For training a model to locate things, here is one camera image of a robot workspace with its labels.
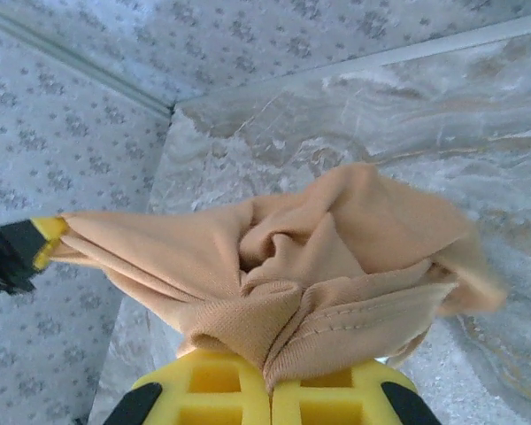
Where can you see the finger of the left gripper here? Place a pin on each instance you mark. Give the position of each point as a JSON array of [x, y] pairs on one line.
[[17, 243], [44, 257]]

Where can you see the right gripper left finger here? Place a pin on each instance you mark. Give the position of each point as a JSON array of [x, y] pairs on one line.
[[177, 372]]

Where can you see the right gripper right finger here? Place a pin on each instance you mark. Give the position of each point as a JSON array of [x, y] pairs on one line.
[[371, 380]]

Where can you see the tan t-shirt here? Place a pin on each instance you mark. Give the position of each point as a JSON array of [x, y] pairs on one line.
[[336, 230]]

